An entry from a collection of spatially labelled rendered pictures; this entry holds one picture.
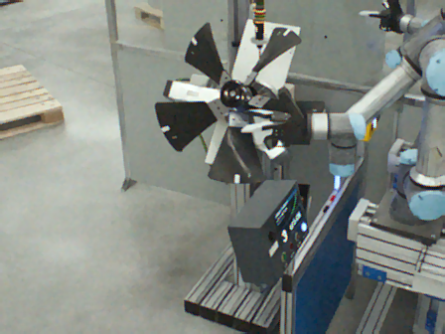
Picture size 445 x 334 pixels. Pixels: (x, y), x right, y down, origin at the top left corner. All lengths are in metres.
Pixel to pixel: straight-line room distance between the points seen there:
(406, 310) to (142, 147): 1.91
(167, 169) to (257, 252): 2.26
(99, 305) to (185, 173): 0.97
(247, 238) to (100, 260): 1.99
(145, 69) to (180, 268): 1.15
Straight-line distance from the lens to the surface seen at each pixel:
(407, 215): 2.07
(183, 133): 2.61
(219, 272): 3.33
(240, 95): 2.46
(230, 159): 2.44
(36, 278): 3.61
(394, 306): 3.01
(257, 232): 1.68
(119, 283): 3.46
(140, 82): 3.74
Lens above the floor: 2.27
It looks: 27 degrees down
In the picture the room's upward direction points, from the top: 1 degrees clockwise
